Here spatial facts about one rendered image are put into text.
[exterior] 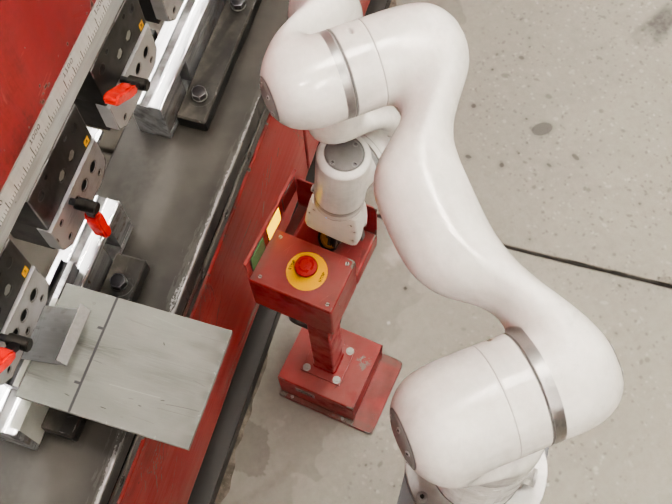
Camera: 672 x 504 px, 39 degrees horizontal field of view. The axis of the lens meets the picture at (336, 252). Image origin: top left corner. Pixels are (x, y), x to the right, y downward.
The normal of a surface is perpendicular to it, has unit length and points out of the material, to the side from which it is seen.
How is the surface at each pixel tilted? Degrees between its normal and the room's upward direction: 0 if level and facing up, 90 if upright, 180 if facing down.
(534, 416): 38
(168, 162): 0
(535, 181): 0
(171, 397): 0
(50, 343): 29
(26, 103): 90
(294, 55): 13
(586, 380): 24
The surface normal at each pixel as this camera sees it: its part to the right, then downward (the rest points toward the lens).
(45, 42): 0.95, 0.26
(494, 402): 0.06, -0.18
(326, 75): 0.14, 0.05
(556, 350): -0.18, -0.47
